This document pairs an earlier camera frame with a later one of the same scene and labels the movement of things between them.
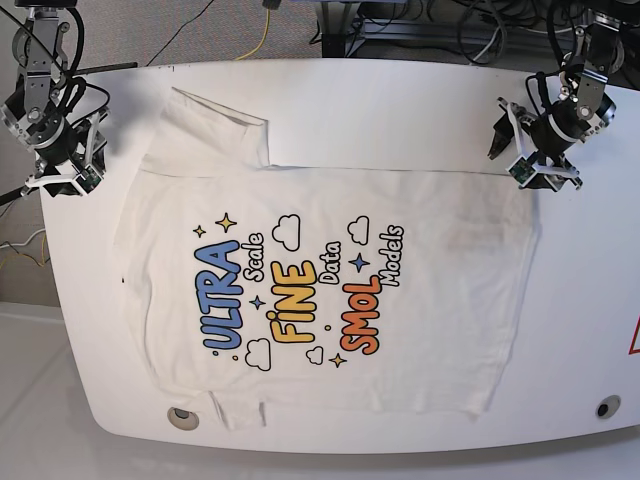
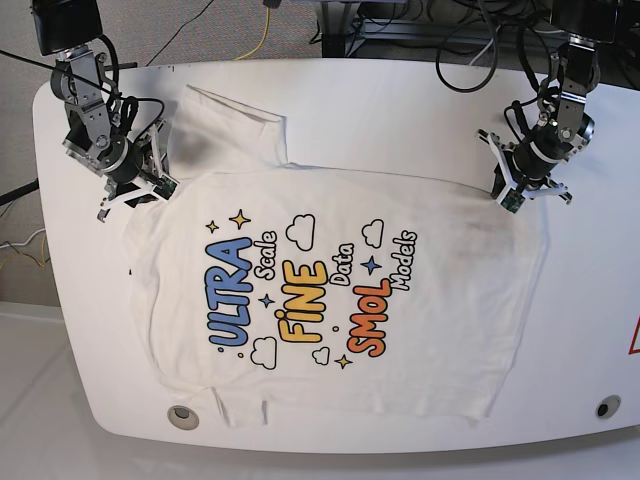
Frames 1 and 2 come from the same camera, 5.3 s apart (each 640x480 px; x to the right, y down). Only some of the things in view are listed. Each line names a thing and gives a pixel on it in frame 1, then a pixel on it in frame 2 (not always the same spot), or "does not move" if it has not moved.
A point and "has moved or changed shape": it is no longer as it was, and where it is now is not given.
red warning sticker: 633,350 does not move
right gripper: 63,156 to 139,185
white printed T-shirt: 266,288 has moved or changed shape
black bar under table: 9,196 does not move
